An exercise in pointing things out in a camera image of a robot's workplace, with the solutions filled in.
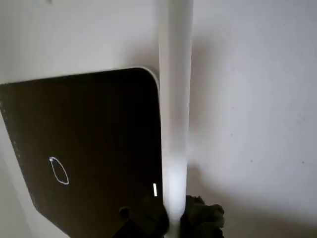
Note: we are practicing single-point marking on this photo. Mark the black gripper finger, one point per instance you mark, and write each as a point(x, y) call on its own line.
point(203, 218)
point(146, 220)

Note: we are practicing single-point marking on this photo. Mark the white stylus pencil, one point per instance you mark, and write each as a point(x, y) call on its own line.
point(174, 99)

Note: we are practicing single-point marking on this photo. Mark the black screen silver tablet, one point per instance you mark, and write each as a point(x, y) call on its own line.
point(99, 124)

